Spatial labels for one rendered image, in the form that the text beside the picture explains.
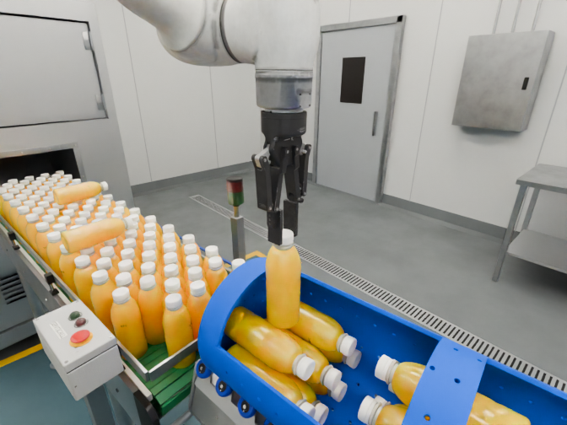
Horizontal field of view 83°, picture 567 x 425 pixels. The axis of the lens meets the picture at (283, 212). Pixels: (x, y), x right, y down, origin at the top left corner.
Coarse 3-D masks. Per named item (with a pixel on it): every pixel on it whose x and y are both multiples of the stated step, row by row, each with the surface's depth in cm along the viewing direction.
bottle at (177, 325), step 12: (168, 312) 80; (180, 312) 80; (168, 324) 79; (180, 324) 80; (168, 336) 81; (180, 336) 81; (192, 336) 85; (168, 348) 83; (180, 348) 82; (192, 360) 86
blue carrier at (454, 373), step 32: (224, 288) 66; (256, 288) 76; (320, 288) 75; (224, 320) 62; (352, 320) 74; (384, 320) 66; (224, 352) 61; (384, 352) 70; (416, 352) 65; (448, 352) 48; (256, 384) 56; (352, 384) 72; (384, 384) 69; (448, 384) 44; (480, 384) 58; (512, 384) 54; (544, 384) 46; (288, 416) 52; (352, 416) 67; (416, 416) 42; (448, 416) 41; (544, 416) 53
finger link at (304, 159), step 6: (306, 144) 58; (306, 150) 58; (300, 156) 59; (306, 156) 58; (300, 162) 59; (306, 162) 59; (300, 168) 59; (306, 168) 59; (300, 174) 60; (306, 174) 60; (300, 180) 60; (306, 180) 60; (300, 186) 62; (306, 186) 61
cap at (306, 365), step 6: (300, 360) 59; (306, 360) 59; (312, 360) 60; (300, 366) 59; (306, 366) 58; (312, 366) 60; (300, 372) 58; (306, 372) 59; (312, 372) 61; (300, 378) 59; (306, 378) 59
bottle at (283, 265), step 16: (272, 256) 61; (288, 256) 60; (272, 272) 61; (288, 272) 61; (272, 288) 63; (288, 288) 62; (272, 304) 64; (288, 304) 64; (272, 320) 66; (288, 320) 65
